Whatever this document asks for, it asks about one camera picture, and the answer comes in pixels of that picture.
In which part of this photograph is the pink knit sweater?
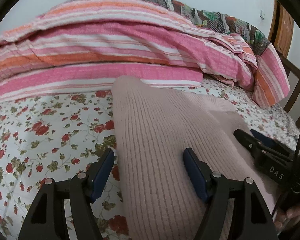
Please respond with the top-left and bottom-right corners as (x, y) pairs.
(111, 76), (277, 239)

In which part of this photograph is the person's right hand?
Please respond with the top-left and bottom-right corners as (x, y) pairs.
(274, 206), (300, 231)

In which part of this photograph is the floral bed sheet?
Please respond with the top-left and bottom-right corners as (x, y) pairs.
(0, 77), (299, 239)

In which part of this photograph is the patterned dark blanket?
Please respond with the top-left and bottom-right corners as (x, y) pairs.
(86, 0), (271, 55)

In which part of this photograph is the pink striped quilt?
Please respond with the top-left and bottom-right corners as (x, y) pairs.
(0, 0), (290, 108)

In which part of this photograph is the white wall switch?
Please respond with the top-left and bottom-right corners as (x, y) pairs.
(260, 10), (265, 21)

